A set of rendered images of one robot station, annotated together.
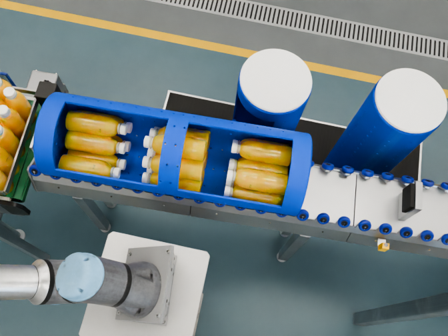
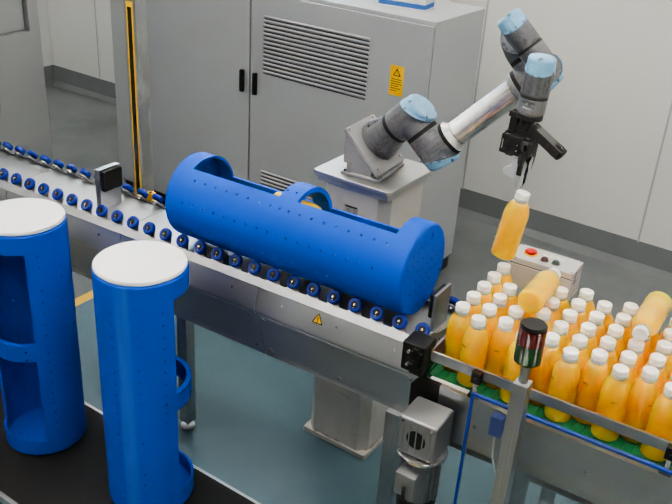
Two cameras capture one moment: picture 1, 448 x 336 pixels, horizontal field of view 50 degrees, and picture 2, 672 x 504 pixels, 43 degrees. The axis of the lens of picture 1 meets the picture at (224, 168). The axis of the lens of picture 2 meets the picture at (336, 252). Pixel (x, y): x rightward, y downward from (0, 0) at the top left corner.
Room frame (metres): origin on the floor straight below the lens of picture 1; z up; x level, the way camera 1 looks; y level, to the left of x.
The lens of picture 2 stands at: (2.64, 1.43, 2.25)
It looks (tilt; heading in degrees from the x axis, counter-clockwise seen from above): 27 degrees down; 209
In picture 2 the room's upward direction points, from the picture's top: 4 degrees clockwise
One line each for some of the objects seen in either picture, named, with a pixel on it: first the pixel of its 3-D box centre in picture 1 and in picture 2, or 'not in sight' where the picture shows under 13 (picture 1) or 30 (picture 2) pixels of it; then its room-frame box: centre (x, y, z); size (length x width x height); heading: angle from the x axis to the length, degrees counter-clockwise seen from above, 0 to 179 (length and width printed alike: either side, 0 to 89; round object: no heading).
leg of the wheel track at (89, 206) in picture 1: (93, 212); not in sight; (0.54, 0.60, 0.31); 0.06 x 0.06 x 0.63; 88
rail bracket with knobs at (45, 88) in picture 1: (49, 97); (419, 354); (0.82, 0.70, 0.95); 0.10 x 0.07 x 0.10; 178
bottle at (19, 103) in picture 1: (19, 106); (458, 338); (0.74, 0.78, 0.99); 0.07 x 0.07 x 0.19
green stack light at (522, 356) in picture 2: not in sight; (528, 351); (0.99, 1.04, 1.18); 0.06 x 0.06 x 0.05
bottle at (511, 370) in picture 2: not in sight; (517, 368); (0.78, 0.97, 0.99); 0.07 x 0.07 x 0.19
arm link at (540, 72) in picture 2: not in sight; (538, 76); (0.49, 0.81, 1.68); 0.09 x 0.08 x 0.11; 6
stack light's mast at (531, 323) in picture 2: not in sight; (528, 353); (0.99, 1.04, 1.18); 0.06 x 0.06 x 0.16
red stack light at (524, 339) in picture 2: not in sight; (532, 334); (0.99, 1.04, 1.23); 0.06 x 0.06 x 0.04
